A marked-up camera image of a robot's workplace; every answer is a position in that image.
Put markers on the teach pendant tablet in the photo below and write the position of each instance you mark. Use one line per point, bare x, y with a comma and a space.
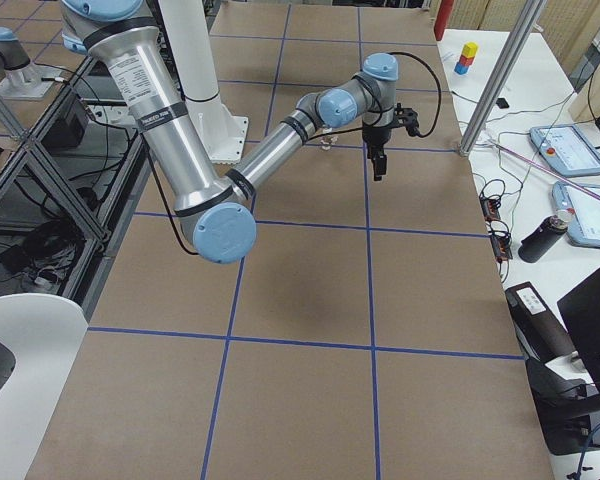
584, 229
566, 150

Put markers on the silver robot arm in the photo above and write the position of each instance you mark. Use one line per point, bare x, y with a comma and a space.
23, 79
162, 64

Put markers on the far teach pendant tablet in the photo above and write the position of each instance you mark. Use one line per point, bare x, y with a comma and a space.
566, 150

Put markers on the red fire extinguisher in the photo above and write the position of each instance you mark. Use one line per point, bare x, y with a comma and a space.
442, 18

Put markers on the white PPR valve with handle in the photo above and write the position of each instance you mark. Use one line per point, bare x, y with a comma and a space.
328, 141

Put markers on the stacked coloured blocks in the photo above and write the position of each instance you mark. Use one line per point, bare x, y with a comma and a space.
466, 58

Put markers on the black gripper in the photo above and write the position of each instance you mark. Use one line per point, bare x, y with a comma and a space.
374, 136

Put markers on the small electronics board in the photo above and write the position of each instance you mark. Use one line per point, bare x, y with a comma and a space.
490, 208

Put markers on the black cylindrical bottle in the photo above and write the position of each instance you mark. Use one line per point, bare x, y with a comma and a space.
550, 230

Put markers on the near teach pendant tablet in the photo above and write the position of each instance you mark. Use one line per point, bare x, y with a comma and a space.
584, 229

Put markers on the aluminium frame post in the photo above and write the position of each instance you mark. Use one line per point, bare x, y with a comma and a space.
510, 52

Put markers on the white central pedestal column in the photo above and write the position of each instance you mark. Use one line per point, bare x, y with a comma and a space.
223, 135

